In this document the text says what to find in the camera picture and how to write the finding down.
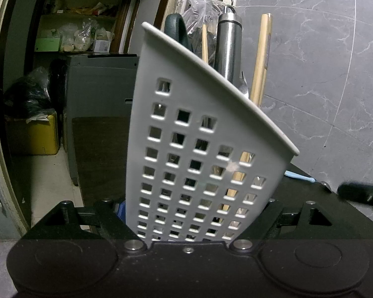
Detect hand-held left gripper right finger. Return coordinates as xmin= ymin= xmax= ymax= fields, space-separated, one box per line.
xmin=230 ymin=199 xmax=350 ymax=253

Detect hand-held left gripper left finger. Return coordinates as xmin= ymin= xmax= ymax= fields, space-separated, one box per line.
xmin=28 ymin=197 xmax=148 ymax=253

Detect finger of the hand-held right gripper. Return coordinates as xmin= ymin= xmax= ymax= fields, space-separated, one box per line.
xmin=337 ymin=183 xmax=373 ymax=210

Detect blue handled spoon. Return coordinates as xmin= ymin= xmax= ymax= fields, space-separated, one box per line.
xmin=284 ymin=170 xmax=331 ymax=191

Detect white perforated utensil basket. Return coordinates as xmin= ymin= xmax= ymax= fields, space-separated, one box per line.
xmin=126 ymin=22 xmax=300 ymax=243

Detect wood handled spoon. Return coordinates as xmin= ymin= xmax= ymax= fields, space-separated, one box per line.
xmin=249 ymin=13 xmax=273 ymax=107

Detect steel handled spatula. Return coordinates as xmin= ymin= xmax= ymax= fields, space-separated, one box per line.
xmin=213 ymin=4 xmax=243 ymax=84

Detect yellow plastic box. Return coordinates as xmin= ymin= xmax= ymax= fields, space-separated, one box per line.
xmin=5 ymin=109 xmax=60 ymax=156

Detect grey cabinet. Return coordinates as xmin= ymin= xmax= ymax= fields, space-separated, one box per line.
xmin=64 ymin=53 xmax=139 ymax=187

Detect black garbage bag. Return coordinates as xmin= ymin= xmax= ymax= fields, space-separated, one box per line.
xmin=4 ymin=66 xmax=52 ymax=119

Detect white box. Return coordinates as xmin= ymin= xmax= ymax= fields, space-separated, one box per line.
xmin=92 ymin=39 xmax=111 ymax=53

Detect small clear food bag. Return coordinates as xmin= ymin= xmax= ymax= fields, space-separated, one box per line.
xmin=60 ymin=19 xmax=95 ymax=52

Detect green box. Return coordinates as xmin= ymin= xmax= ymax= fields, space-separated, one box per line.
xmin=35 ymin=37 xmax=63 ymax=53

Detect storage shelf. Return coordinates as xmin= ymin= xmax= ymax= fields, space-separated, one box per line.
xmin=34 ymin=0 xmax=134 ymax=53

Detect clear plastic bag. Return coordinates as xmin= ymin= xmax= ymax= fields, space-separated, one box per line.
xmin=186 ymin=0 xmax=237 ymax=36

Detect wooden door frame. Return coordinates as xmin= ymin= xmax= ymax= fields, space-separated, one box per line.
xmin=0 ymin=0 xmax=187 ymax=233

